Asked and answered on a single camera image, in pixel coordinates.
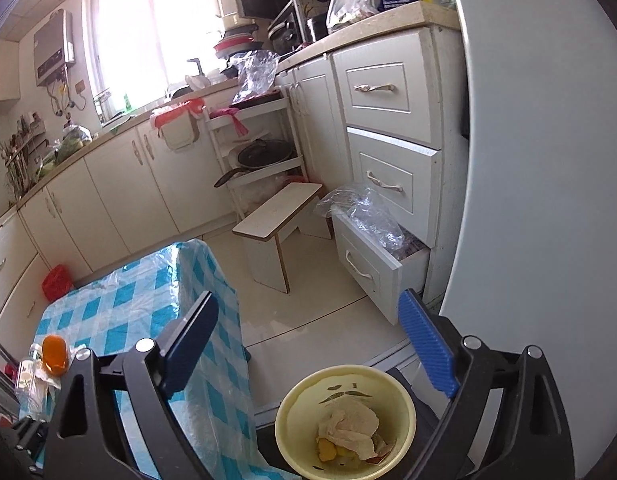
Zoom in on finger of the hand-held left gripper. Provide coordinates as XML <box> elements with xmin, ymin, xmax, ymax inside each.
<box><xmin>11</xmin><ymin>416</ymin><xmax>48</xmax><ymax>463</ymax></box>

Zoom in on small orange peel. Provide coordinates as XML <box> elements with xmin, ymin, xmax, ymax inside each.
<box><xmin>316</xmin><ymin>437</ymin><xmax>362</xmax><ymax>466</ymax></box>

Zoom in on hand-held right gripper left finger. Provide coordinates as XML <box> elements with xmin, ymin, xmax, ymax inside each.
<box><xmin>43</xmin><ymin>290</ymin><xmax>219</xmax><ymax>480</ymax></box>

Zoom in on bag of green vegetables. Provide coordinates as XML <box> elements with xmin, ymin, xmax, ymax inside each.
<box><xmin>38</xmin><ymin>125</ymin><xmax>94</xmax><ymax>176</ymax></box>

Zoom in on open white drawer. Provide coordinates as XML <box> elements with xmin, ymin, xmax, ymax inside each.
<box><xmin>331</xmin><ymin>210</ymin><xmax>432</xmax><ymax>326</ymax></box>

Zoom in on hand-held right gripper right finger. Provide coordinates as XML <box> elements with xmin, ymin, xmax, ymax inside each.
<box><xmin>399</xmin><ymin>289</ymin><xmax>574</xmax><ymax>480</ymax></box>

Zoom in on blue checkered plastic tablecloth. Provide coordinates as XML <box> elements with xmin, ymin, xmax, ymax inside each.
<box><xmin>18</xmin><ymin>240</ymin><xmax>256</xmax><ymax>480</ymax></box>

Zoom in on white water heater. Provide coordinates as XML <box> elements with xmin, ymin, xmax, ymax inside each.
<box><xmin>33</xmin><ymin>9</ymin><xmax>75</xmax><ymax>87</ymax></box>

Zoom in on red lined floor bin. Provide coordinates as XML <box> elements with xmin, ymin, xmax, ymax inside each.
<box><xmin>42</xmin><ymin>265</ymin><xmax>75</xmax><ymax>301</ymax></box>

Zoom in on small wooden stool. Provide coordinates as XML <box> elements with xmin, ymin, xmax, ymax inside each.
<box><xmin>232</xmin><ymin>182</ymin><xmax>334</xmax><ymax>295</ymax></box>

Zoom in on clear plastic bag bundle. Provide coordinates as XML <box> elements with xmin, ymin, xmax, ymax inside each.
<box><xmin>315</xmin><ymin>184</ymin><xmax>405</xmax><ymax>261</ymax></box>

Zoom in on large white tissue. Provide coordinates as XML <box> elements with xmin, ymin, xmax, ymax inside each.
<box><xmin>317</xmin><ymin>405</ymin><xmax>380</xmax><ymax>453</ymax></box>

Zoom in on hanging bin with red bag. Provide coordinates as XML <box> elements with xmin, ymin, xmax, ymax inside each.
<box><xmin>150</xmin><ymin>100</ymin><xmax>205</xmax><ymax>153</ymax></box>

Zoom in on black microwave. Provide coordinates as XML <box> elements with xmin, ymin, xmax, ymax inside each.
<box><xmin>232</xmin><ymin>0</ymin><xmax>269</xmax><ymax>18</ymax></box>

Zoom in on white storage cart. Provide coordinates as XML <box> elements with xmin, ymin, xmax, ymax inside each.
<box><xmin>204</xmin><ymin>92</ymin><xmax>309</xmax><ymax>221</ymax></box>

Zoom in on white kitchen cabinets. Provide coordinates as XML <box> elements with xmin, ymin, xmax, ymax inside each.
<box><xmin>0</xmin><ymin>25</ymin><xmax>469</xmax><ymax>341</ymax></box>

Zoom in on clear bag with food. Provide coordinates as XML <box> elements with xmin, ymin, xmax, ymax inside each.
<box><xmin>326</xmin><ymin>0</ymin><xmax>384</xmax><ymax>31</ymax></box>

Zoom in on kitchen window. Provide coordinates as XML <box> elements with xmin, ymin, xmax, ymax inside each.
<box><xmin>86</xmin><ymin>0</ymin><xmax>224</xmax><ymax>121</ymax></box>

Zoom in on stack of pots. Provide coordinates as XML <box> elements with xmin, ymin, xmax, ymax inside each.
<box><xmin>213</xmin><ymin>22</ymin><xmax>264</xmax><ymax>63</ymax></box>

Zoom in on crumpled clear plastic bag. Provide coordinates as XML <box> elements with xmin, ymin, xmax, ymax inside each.
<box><xmin>231</xmin><ymin>50</ymin><xmax>280</xmax><ymax>106</ymax></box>

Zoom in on large orange peel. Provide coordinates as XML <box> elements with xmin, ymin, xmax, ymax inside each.
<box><xmin>42</xmin><ymin>335</ymin><xmax>70</xmax><ymax>376</ymax></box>

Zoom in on white refrigerator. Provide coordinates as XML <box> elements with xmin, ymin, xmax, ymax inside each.
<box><xmin>441</xmin><ymin>0</ymin><xmax>617</xmax><ymax>441</ymax></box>

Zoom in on yellow waste bin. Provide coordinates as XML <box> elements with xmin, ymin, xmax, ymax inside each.
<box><xmin>274</xmin><ymin>364</ymin><xmax>417</xmax><ymax>478</ymax></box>

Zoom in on black pan with lid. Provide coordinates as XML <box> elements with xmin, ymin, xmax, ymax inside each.
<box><xmin>213</xmin><ymin>139</ymin><xmax>296</xmax><ymax>188</ymax></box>

